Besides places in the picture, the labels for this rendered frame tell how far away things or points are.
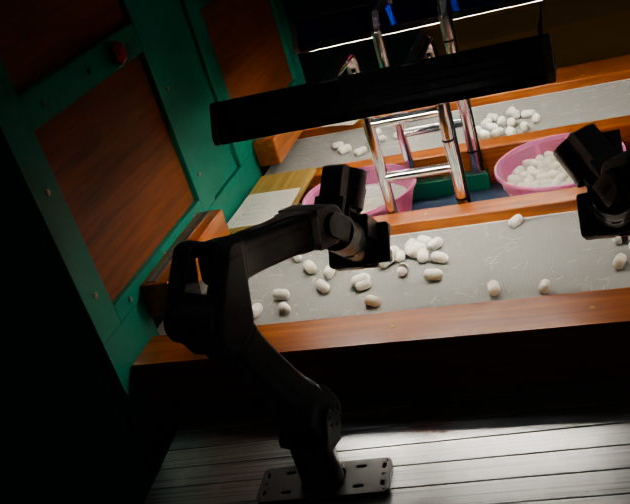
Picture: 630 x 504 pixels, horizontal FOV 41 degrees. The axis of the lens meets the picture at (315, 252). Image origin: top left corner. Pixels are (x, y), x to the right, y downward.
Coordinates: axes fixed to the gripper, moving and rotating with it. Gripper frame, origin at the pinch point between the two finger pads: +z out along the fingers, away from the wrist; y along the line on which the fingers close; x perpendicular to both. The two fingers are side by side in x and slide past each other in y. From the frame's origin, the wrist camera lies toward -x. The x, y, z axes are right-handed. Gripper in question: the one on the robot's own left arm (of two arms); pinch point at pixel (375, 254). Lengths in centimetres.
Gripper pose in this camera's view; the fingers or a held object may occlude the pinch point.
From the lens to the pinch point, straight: 143.8
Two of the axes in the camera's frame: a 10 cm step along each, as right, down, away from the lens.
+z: 3.7, 1.7, 9.1
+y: -9.3, 1.2, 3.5
